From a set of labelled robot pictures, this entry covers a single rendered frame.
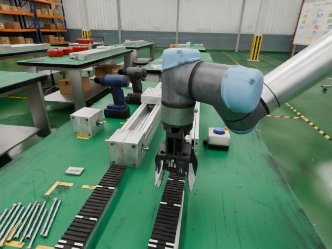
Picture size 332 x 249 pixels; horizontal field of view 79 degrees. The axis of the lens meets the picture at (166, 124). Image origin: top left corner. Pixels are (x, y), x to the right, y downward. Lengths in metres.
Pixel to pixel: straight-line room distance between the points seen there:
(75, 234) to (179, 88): 0.36
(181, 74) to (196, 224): 0.35
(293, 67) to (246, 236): 0.38
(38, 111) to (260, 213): 2.26
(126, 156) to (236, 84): 0.46
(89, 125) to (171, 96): 0.55
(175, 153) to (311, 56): 0.33
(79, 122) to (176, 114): 0.57
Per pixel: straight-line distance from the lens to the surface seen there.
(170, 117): 0.42
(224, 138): 0.80
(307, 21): 6.88
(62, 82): 3.68
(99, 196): 0.57
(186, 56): 0.39
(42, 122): 2.53
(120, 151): 0.68
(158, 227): 0.49
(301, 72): 0.49
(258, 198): 0.66
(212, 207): 0.59
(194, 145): 0.72
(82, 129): 0.92
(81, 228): 0.52
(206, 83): 0.36
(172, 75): 0.39
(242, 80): 0.34
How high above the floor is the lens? 1.20
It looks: 25 degrees down
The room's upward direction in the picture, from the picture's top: 2 degrees clockwise
